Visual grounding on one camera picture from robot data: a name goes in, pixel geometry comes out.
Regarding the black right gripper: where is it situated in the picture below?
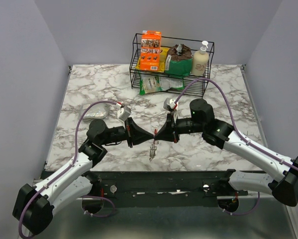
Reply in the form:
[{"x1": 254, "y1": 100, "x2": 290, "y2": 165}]
[{"x1": 154, "y1": 112, "x2": 204, "y2": 143}]

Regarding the green brown bag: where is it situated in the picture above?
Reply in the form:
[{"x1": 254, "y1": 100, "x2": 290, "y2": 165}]
[{"x1": 164, "y1": 43, "x2": 193, "y2": 77}]

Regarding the aluminium rail frame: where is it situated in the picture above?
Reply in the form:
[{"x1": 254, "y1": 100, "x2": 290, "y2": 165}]
[{"x1": 16, "y1": 64, "x2": 298, "y2": 239}]

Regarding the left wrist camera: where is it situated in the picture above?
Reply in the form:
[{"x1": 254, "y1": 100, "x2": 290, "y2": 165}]
[{"x1": 117, "y1": 106, "x2": 131, "y2": 121}]

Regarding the black wire shelf rack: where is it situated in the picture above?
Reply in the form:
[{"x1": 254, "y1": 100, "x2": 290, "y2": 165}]
[{"x1": 129, "y1": 33, "x2": 215, "y2": 98}]

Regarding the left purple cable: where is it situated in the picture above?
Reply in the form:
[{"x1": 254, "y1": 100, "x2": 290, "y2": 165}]
[{"x1": 18, "y1": 101, "x2": 118, "y2": 239}]

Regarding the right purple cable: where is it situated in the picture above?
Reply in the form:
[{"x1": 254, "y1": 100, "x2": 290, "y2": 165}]
[{"x1": 173, "y1": 77, "x2": 298, "y2": 202}]

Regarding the silver glitter pouch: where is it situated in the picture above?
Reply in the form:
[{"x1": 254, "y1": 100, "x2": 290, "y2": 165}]
[{"x1": 82, "y1": 103, "x2": 109, "y2": 121}]

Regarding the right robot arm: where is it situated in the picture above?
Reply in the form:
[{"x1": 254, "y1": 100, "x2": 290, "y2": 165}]
[{"x1": 154, "y1": 99, "x2": 298, "y2": 207}]

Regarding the green white snack bag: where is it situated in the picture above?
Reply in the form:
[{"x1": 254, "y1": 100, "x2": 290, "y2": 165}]
[{"x1": 139, "y1": 75, "x2": 185, "y2": 95}]

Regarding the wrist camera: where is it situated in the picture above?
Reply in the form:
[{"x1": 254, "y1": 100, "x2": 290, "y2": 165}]
[
  {"x1": 117, "y1": 106, "x2": 131, "y2": 121},
  {"x1": 163, "y1": 98, "x2": 177, "y2": 112}
]

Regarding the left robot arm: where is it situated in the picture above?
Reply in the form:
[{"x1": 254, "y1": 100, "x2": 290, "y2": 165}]
[{"x1": 12, "y1": 117, "x2": 154, "y2": 239}]

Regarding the steel key organizer red handle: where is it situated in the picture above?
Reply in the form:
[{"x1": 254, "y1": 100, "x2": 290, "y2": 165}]
[{"x1": 149, "y1": 138, "x2": 159, "y2": 161}]

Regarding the purple cable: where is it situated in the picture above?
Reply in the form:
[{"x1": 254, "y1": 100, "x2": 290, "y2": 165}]
[
  {"x1": 173, "y1": 77, "x2": 298, "y2": 202},
  {"x1": 18, "y1": 101, "x2": 118, "y2": 239}
]

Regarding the cream lotion pump bottle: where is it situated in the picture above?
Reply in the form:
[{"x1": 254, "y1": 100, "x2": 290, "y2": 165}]
[{"x1": 191, "y1": 40, "x2": 209, "y2": 76}]

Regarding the yellow snack bag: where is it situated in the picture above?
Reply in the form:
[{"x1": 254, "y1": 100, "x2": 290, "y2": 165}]
[{"x1": 136, "y1": 47, "x2": 169, "y2": 72}]

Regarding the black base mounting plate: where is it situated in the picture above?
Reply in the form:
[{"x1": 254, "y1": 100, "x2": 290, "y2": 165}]
[{"x1": 84, "y1": 170, "x2": 248, "y2": 208}]

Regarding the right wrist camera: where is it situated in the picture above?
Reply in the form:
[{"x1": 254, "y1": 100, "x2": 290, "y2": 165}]
[{"x1": 163, "y1": 98, "x2": 177, "y2": 112}]

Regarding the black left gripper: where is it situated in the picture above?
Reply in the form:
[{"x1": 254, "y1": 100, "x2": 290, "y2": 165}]
[{"x1": 100, "y1": 117, "x2": 154, "y2": 148}]

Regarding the orange product box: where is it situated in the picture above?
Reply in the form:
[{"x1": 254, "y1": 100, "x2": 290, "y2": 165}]
[{"x1": 139, "y1": 30, "x2": 161, "y2": 71}]

